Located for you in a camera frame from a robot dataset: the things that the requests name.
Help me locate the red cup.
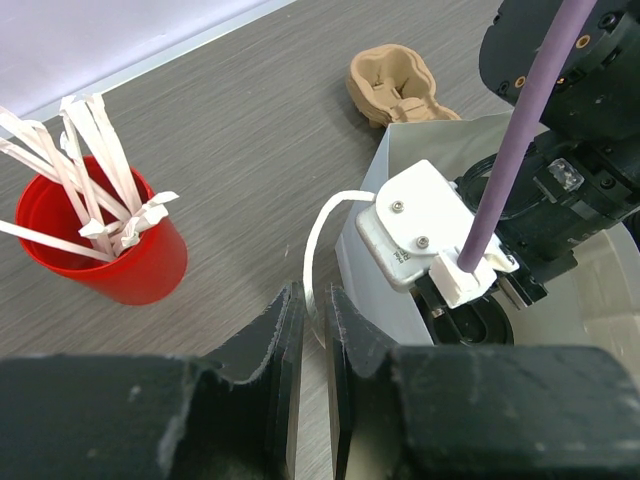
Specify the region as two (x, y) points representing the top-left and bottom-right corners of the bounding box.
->
(15, 175), (188, 306)

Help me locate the single black cup lid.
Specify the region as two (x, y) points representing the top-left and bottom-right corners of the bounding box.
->
(425, 297), (514, 347)

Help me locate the brown cup carrier stack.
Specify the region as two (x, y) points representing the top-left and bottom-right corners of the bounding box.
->
(346, 44), (460, 128)

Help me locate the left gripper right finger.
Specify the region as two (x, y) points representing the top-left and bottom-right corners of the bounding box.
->
(325, 287), (639, 479)

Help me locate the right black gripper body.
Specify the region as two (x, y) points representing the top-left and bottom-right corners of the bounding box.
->
(414, 134), (640, 311)

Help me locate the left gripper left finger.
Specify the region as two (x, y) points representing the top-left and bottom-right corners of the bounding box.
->
(1, 283), (306, 479)

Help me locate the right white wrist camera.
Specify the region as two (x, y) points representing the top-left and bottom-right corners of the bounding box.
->
(355, 160), (519, 309)

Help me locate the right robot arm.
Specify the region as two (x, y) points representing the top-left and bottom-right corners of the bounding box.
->
(479, 1), (639, 308)

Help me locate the light blue paper bag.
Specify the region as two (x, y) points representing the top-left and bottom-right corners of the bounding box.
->
(319, 114), (639, 364)

